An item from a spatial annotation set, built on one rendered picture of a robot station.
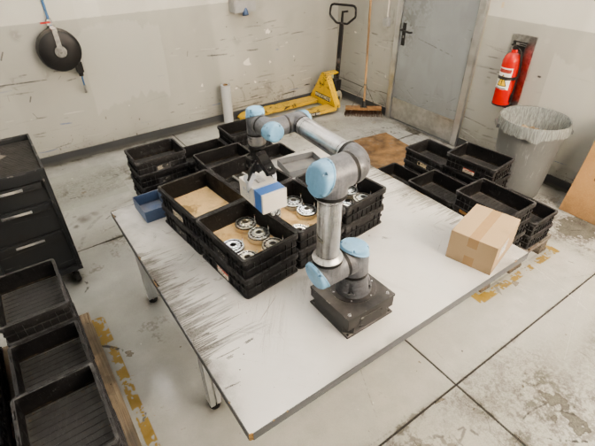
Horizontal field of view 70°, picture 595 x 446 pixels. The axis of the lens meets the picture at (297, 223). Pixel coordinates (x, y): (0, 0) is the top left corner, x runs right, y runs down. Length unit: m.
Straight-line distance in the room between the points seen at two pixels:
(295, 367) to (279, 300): 0.35
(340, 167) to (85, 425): 1.37
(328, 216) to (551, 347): 1.91
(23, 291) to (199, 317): 1.10
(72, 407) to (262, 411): 0.82
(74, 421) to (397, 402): 1.51
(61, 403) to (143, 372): 0.70
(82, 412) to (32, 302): 0.78
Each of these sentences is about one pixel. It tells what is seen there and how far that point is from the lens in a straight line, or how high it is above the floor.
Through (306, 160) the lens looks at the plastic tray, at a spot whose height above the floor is 0.70.
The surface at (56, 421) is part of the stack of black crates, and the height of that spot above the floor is 0.49.
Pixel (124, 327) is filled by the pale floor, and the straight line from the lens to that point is 2.93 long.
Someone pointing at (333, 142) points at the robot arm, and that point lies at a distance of 1.52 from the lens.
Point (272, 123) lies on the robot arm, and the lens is 1.63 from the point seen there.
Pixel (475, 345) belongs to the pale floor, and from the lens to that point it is 2.82.
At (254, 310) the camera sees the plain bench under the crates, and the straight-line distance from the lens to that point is 1.87.
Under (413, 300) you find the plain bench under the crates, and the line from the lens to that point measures 1.96.
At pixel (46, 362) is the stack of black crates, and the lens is 2.40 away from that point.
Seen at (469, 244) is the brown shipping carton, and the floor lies 0.82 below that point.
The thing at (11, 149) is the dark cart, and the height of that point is 0.86.
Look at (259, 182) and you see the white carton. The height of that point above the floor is 1.13.
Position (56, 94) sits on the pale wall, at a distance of 4.89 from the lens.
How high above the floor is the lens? 2.06
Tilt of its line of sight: 36 degrees down
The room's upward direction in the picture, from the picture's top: straight up
